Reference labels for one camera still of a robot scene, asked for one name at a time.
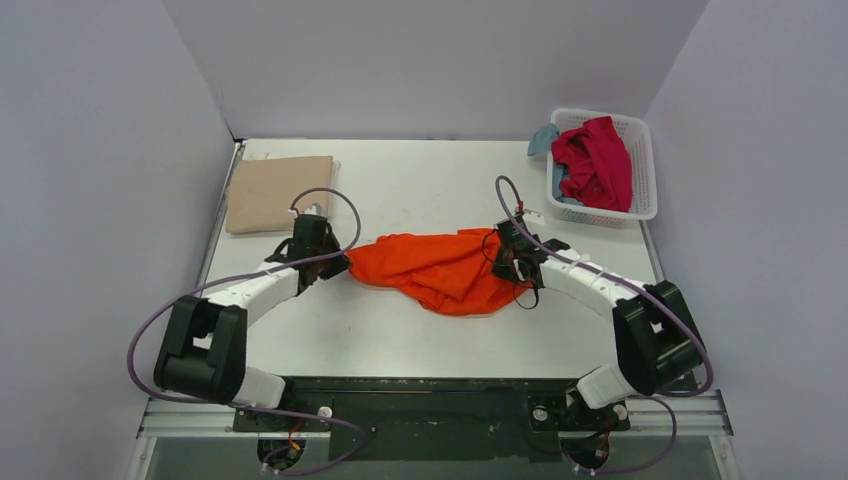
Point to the crimson red t shirt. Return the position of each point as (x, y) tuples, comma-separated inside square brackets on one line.
[(598, 167)]

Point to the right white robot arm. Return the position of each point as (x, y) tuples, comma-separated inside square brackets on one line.
[(655, 338)]

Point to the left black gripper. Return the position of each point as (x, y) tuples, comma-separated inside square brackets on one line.
[(331, 261)]

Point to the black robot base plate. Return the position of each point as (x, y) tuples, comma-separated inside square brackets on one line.
[(427, 419)]

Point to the aluminium rail frame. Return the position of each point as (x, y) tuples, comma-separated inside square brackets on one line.
[(704, 415)]

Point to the orange t shirt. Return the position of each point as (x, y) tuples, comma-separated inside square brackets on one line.
[(449, 274)]

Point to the folded beige t shirt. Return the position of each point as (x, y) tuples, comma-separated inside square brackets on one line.
[(263, 192)]

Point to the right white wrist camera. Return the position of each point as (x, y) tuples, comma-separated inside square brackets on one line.
[(532, 217)]

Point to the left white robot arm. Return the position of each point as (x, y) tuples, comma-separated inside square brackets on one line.
[(204, 350)]

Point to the white plastic laundry basket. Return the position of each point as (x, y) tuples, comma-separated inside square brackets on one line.
[(636, 137)]

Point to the teal blue t shirt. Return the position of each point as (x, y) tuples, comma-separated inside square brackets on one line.
[(541, 141)]

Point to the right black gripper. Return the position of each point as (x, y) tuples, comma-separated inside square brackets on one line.
[(506, 258)]

